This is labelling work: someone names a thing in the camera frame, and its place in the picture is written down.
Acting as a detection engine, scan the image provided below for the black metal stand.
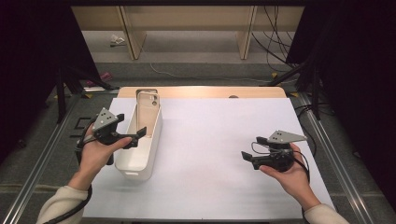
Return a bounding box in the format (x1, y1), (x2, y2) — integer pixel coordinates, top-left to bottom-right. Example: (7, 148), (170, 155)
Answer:
(55, 66), (120, 124)
(267, 59), (321, 120)

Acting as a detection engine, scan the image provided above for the pink object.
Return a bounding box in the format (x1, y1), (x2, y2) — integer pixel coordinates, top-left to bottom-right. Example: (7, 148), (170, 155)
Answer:
(85, 71), (113, 88)

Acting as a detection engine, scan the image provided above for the left hand-held gripper cable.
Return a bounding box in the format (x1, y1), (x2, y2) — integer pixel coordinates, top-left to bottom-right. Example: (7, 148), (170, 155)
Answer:
(43, 116), (97, 224)

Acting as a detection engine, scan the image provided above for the light wooden shelf unit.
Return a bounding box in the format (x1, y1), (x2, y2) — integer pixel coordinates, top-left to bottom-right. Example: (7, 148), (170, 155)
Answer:
(71, 5), (305, 61)

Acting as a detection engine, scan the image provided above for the aluminium floor rail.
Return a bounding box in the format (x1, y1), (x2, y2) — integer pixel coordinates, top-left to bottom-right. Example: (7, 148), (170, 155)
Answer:
(1, 92), (83, 224)
(298, 92), (375, 224)

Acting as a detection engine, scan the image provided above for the person's right hand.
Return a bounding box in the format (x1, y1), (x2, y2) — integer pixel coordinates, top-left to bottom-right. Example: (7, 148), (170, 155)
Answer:
(259, 143), (321, 212)

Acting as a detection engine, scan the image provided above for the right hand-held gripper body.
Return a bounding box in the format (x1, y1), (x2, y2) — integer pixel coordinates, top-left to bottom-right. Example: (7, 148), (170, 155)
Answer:
(251, 130), (308, 173)

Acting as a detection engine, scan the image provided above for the hand-held gripper cable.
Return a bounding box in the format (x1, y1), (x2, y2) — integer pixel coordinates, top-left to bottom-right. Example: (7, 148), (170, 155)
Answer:
(43, 116), (97, 224)
(251, 141), (311, 183)

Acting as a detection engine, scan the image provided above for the person's left hand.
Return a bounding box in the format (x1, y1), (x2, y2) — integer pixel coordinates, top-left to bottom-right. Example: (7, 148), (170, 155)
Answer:
(68, 124), (134, 191)

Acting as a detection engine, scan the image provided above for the crumpled white paper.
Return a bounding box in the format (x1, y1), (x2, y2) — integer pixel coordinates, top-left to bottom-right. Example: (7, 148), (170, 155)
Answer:
(109, 34), (127, 48)

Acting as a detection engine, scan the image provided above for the white plastic storage box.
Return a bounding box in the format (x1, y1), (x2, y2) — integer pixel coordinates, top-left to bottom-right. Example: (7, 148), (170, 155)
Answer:
(114, 98), (163, 181)

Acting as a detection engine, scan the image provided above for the beige phone case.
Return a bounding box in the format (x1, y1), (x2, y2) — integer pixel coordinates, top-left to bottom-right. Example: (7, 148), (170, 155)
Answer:
(136, 91), (161, 138)

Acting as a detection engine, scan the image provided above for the white table mat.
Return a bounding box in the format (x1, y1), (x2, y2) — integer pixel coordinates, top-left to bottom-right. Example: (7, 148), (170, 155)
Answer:
(82, 97), (335, 220)

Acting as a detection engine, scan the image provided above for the bundle of black cables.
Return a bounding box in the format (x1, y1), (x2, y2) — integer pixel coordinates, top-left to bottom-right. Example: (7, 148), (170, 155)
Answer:
(251, 5), (300, 74)

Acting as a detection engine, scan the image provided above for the black curtain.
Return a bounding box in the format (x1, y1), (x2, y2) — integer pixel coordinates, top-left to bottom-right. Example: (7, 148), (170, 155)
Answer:
(0, 0), (101, 162)
(286, 0), (396, 203)

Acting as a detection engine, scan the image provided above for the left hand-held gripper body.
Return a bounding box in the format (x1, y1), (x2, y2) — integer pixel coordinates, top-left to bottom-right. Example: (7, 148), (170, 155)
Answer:
(92, 106), (125, 146)

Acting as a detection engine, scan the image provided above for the right hand-held gripper cable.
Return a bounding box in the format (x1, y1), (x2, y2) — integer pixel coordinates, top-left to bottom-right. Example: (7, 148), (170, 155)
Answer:
(251, 141), (311, 183)

